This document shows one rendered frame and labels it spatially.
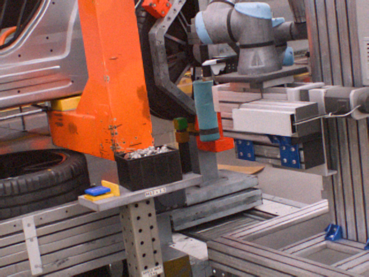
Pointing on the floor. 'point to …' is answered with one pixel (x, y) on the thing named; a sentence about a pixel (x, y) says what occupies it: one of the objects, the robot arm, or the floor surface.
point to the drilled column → (142, 239)
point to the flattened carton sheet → (241, 168)
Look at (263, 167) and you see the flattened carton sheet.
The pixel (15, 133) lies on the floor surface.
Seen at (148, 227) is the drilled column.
